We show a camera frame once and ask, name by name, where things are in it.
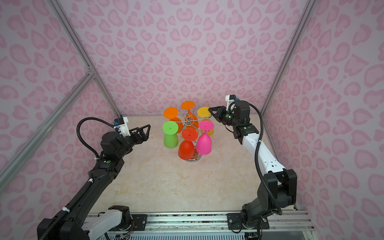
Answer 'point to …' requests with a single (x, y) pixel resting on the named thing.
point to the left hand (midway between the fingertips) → (144, 124)
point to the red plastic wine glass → (186, 150)
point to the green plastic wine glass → (170, 129)
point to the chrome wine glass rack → (189, 121)
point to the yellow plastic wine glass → (204, 112)
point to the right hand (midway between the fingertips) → (209, 108)
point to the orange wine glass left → (172, 113)
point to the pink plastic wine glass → (204, 141)
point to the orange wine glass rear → (189, 105)
